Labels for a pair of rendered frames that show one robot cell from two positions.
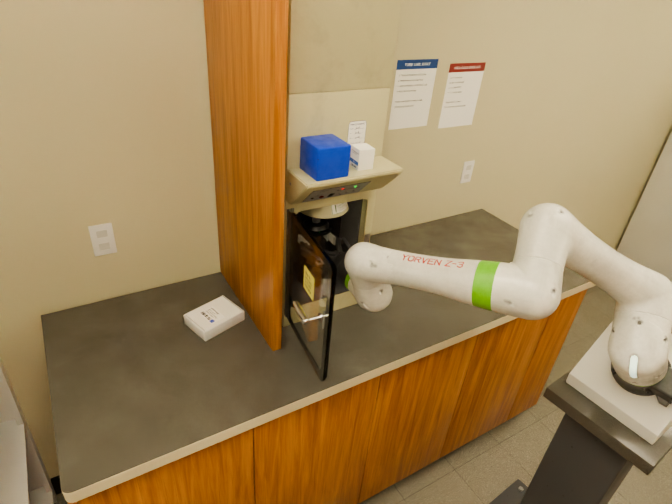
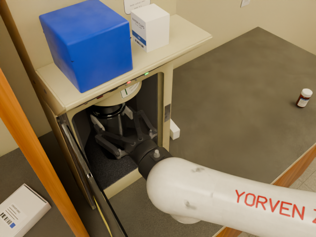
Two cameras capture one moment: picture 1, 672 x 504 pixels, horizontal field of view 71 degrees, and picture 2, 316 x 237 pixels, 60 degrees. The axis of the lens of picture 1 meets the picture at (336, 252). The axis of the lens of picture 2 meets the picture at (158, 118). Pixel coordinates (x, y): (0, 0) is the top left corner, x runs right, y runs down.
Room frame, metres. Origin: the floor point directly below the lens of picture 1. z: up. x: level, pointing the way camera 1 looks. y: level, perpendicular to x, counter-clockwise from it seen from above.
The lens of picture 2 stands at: (0.82, -0.03, 1.80)
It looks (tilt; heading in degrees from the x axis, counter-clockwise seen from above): 48 degrees down; 355
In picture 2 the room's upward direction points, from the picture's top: straight up
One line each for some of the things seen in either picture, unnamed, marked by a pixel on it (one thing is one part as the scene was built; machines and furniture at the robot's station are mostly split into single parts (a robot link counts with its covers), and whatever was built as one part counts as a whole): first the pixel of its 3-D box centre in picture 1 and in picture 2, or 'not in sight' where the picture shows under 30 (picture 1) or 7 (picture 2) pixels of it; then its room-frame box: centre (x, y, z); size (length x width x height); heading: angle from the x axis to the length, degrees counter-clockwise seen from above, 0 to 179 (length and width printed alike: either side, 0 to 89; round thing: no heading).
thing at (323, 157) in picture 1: (324, 156); (88, 44); (1.21, 0.05, 1.56); 0.10 x 0.10 x 0.09; 34
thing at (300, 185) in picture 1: (345, 185); (132, 72); (1.25, -0.01, 1.46); 0.32 x 0.12 x 0.10; 124
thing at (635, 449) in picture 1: (620, 404); not in sight; (1.02, -0.91, 0.92); 0.32 x 0.32 x 0.04; 39
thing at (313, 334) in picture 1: (307, 296); (106, 222); (1.07, 0.07, 1.19); 0.30 x 0.01 x 0.40; 27
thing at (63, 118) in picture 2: (289, 266); (81, 168); (1.21, 0.14, 1.19); 0.03 x 0.02 x 0.39; 124
